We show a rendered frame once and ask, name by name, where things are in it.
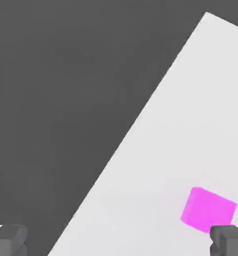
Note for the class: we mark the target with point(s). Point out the small magenta cube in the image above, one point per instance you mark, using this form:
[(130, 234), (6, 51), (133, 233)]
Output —
[(207, 210)]

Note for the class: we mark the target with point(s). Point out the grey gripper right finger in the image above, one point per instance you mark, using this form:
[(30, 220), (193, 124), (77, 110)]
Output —
[(228, 242)]

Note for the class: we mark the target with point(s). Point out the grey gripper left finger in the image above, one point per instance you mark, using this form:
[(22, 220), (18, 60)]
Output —
[(9, 240)]

